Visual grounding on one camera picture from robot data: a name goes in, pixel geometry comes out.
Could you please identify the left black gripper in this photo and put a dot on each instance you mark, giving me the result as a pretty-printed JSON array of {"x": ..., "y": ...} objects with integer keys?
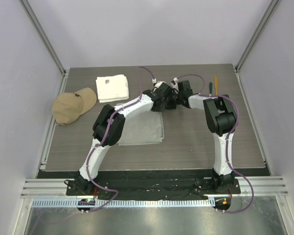
[{"x": 162, "y": 107}]

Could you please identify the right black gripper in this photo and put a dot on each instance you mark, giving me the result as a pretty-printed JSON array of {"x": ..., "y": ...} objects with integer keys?
[{"x": 171, "y": 106}]

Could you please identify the grey cloth napkin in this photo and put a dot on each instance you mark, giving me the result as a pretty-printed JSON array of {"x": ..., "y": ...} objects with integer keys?
[{"x": 141, "y": 127}]

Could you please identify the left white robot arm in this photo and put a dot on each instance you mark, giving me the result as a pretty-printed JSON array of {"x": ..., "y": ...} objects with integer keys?
[{"x": 108, "y": 128}]

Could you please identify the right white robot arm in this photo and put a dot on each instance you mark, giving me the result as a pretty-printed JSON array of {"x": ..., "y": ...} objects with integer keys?
[{"x": 221, "y": 118}]

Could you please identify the yellow wooden knife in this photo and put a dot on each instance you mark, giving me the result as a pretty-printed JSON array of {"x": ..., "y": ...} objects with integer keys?
[{"x": 216, "y": 83}]

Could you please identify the white folded towel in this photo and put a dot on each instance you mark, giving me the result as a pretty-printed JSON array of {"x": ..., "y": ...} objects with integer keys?
[{"x": 112, "y": 88}]

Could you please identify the tan baseball cap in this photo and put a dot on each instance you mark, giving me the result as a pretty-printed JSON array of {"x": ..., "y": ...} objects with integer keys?
[{"x": 68, "y": 107}]

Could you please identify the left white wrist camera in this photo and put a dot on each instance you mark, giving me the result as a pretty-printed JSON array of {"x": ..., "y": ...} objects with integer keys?
[{"x": 156, "y": 84}]

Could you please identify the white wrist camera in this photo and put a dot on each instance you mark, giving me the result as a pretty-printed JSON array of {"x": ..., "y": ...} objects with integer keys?
[
  {"x": 156, "y": 84},
  {"x": 174, "y": 81}
]

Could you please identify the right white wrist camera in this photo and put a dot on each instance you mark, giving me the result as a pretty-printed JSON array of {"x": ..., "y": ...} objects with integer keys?
[{"x": 174, "y": 81}]

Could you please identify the green handled wooden spoon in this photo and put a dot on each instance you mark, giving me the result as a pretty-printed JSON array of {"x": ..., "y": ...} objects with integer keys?
[{"x": 210, "y": 88}]

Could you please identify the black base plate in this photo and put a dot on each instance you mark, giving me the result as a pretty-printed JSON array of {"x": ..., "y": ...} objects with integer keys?
[{"x": 150, "y": 185}]

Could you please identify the right aluminium frame post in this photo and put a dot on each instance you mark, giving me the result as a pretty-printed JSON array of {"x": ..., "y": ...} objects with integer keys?
[{"x": 270, "y": 10}]

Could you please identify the aluminium frame post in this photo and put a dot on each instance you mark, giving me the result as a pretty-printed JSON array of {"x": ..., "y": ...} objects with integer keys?
[
  {"x": 41, "y": 33},
  {"x": 270, "y": 10}
]

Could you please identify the perforated cable duct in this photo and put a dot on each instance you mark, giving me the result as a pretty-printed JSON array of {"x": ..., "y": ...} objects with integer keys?
[{"x": 90, "y": 203}]

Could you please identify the left aluminium frame post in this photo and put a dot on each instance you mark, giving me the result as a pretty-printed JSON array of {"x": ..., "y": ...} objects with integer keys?
[{"x": 41, "y": 33}]

